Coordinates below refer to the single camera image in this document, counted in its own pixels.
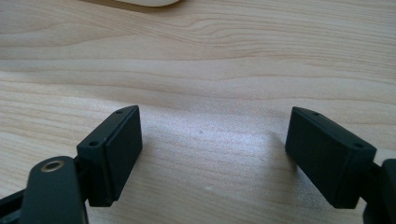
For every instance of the white plastic bin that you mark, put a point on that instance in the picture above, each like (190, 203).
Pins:
(149, 2)

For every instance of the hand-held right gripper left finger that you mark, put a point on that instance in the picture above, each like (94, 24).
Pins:
(109, 155)

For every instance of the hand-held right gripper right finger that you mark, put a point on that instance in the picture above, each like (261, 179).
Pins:
(327, 158)

